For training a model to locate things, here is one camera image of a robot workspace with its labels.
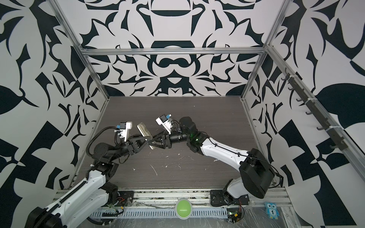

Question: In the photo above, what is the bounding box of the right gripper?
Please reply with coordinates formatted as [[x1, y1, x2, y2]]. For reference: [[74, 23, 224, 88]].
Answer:
[[151, 129, 193, 151]]

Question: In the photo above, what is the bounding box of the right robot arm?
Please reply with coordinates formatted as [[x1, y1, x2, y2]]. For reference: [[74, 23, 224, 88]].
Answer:
[[149, 115, 277, 199]]

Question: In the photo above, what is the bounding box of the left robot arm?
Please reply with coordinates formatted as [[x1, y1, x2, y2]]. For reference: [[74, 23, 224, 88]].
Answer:
[[25, 136, 151, 228]]

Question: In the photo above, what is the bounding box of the green push button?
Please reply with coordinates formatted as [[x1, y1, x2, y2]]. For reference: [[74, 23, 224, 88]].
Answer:
[[175, 199, 193, 219]]

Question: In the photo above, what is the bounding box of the small electronics board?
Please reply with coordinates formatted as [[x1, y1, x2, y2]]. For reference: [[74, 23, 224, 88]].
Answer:
[[227, 208, 245, 223]]

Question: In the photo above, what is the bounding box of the blue owl number tag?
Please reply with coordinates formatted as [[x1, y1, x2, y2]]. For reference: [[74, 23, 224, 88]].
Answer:
[[264, 202, 279, 220]]

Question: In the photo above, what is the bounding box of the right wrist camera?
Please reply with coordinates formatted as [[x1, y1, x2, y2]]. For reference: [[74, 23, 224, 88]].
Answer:
[[156, 114, 173, 135]]

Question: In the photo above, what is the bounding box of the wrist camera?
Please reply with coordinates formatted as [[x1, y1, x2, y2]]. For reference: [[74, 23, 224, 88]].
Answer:
[[114, 122, 133, 145], [156, 114, 173, 135]]

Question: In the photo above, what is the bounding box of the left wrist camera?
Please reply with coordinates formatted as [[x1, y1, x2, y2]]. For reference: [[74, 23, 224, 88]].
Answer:
[[114, 122, 133, 145]]

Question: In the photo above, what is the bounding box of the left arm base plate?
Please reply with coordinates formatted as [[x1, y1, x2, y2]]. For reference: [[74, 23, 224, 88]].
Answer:
[[113, 190, 135, 207]]

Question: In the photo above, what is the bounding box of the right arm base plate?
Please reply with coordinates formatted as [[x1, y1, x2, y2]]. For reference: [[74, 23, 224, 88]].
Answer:
[[210, 190, 250, 207]]

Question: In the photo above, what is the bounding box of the white slotted cable duct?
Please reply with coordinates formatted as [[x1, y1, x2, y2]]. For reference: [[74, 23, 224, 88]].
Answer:
[[90, 208, 228, 219]]

